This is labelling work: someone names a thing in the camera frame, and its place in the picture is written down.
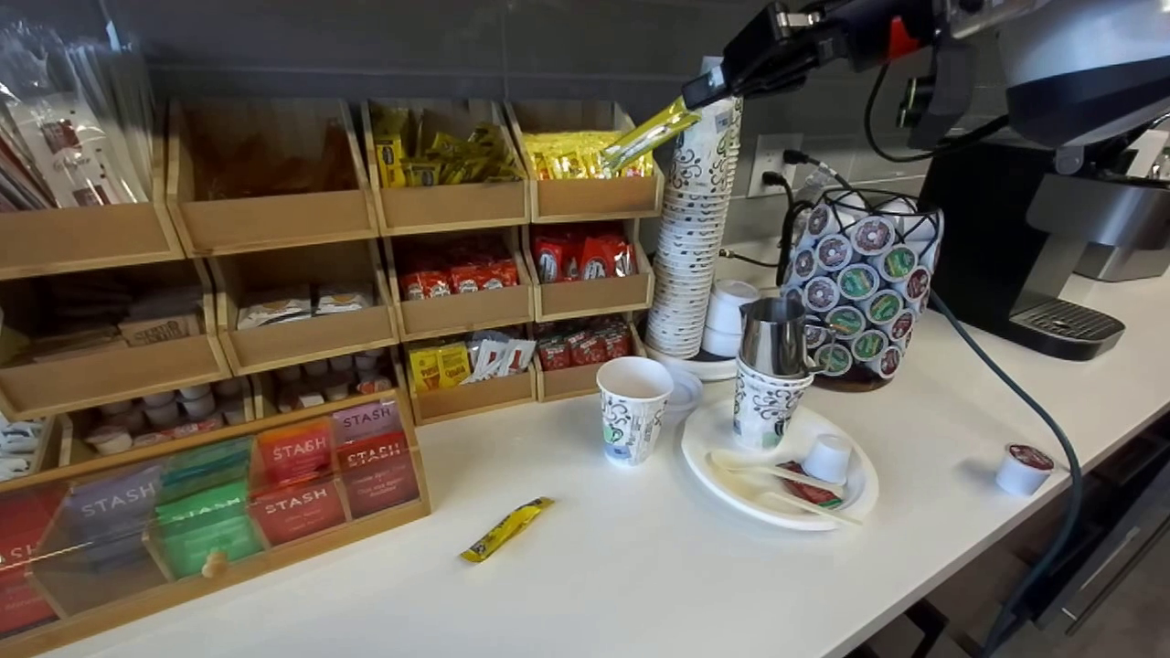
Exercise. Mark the coffee pod red top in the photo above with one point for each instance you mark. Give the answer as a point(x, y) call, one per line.
point(1026, 468)

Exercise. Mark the wooden tea box clear lid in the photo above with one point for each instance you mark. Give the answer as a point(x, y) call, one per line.
point(221, 585)

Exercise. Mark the small red packets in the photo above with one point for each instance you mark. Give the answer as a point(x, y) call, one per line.
point(587, 345)

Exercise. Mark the printed paper cup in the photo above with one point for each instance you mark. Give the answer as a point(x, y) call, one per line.
point(634, 413)
point(770, 408)

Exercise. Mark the creamer cups pile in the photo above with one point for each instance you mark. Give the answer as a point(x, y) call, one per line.
point(160, 409)

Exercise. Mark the white stirrers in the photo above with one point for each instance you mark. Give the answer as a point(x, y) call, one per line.
point(743, 468)

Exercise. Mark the stack of printed paper cups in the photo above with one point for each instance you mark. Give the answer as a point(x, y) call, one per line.
point(690, 242)

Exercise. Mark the pile of yellow sachets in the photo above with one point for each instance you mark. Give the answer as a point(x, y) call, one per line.
point(442, 152)

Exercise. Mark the small white saucer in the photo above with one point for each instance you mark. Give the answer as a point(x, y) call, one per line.
point(706, 367)

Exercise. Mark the white sachets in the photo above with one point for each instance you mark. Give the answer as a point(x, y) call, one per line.
point(294, 305)

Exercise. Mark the white wall outlet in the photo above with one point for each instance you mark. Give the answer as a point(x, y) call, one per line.
point(770, 168)

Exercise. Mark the black coffee machine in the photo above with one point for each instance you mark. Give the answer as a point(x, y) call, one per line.
point(976, 268)

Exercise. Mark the white creamer cup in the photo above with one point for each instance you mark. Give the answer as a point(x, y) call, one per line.
point(829, 457)

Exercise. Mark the patterned coffee pod holder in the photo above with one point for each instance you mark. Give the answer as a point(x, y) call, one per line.
point(861, 286)

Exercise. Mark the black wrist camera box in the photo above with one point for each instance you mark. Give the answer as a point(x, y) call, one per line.
point(938, 96)

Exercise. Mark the green tea packets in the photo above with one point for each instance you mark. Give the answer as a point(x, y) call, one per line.
point(205, 515)

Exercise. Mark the metal milk pitcher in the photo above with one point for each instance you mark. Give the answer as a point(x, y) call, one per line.
point(774, 335)

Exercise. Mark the white red packets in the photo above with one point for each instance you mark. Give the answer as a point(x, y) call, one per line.
point(498, 352)

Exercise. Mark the brown sugar packets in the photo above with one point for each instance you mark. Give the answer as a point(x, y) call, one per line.
point(267, 152)

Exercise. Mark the large red snack packets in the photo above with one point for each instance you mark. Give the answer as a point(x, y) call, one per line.
point(587, 257)

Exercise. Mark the clear plastic stirrer bag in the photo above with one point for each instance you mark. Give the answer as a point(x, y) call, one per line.
point(59, 133)

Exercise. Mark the stack of white lids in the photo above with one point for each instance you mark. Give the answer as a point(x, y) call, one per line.
point(731, 314)

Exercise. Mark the grey tea packets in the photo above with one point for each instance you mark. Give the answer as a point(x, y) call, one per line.
point(111, 497)

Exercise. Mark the white plate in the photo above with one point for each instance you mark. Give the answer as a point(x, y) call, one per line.
point(743, 493)

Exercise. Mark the maroon tea packets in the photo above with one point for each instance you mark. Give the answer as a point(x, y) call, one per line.
point(378, 468)

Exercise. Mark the orange tea packets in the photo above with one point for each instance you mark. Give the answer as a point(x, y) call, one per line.
point(294, 447)

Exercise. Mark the red sachet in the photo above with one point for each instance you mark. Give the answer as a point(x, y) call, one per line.
point(810, 492)

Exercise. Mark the brown pods pile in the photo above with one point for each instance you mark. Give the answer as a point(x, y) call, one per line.
point(330, 381)

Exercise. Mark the brown cardboard box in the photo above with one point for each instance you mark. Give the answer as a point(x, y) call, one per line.
point(163, 318)

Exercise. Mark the wooden tray organizer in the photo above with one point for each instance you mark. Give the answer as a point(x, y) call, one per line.
point(281, 223)

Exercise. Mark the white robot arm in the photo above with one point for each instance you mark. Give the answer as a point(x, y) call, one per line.
point(1074, 58)

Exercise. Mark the dark red tea packets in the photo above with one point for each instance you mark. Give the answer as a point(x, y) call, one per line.
point(25, 551)

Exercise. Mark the dark cabinet drawer front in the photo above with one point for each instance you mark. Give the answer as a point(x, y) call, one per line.
point(1118, 551)

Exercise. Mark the yellow sachet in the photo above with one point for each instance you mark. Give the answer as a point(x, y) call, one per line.
point(509, 529)
point(648, 133)

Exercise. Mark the yellow tea packets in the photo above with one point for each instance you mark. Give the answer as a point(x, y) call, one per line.
point(442, 363)

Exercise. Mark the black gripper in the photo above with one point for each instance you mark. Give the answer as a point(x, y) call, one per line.
point(805, 32)

